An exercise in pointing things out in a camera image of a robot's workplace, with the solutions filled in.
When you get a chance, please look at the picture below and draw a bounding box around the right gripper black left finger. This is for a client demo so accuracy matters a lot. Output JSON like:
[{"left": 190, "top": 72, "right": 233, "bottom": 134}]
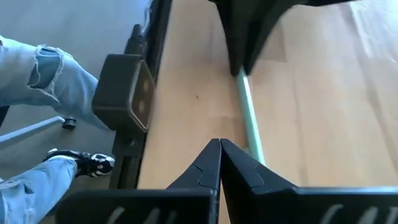
[{"left": 55, "top": 138, "right": 222, "bottom": 224}]

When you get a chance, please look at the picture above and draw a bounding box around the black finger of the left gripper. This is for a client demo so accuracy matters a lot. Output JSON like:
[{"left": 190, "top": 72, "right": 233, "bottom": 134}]
[
  {"left": 243, "top": 0, "right": 353, "bottom": 76},
  {"left": 212, "top": 0, "right": 259, "bottom": 77}
]

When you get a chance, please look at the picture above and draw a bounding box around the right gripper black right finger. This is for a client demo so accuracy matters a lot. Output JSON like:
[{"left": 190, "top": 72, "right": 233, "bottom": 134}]
[{"left": 221, "top": 138, "right": 398, "bottom": 224}]

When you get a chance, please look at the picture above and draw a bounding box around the mint green pencil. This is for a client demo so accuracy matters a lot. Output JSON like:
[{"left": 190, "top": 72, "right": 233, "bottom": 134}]
[{"left": 235, "top": 68, "right": 266, "bottom": 166}]

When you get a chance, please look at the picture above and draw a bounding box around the person's shoe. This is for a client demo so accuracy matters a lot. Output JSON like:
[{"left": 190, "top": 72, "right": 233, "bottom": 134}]
[{"left": 43, "top": 148, "right": 116, "bottom": 178}]

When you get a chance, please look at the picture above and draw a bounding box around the person's leg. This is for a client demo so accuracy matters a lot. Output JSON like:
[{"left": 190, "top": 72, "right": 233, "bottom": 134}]
[
  {"left": 0, "top": 35, "right": 108, "bottom": 130},
  {"left": 0, "top": 157, "right": 78, "bottom": 224}
]

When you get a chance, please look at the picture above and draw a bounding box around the grey chair leg with caster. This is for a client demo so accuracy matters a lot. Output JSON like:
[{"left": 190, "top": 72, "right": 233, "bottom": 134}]
[{"left": 0, "top": 115, "right": 77, "bottom": 151}]

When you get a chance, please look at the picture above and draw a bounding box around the black frame bracket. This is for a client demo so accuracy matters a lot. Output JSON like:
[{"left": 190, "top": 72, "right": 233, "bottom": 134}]
[{"left": 91, "top": 53, "right": 155, "bottom": 134}]

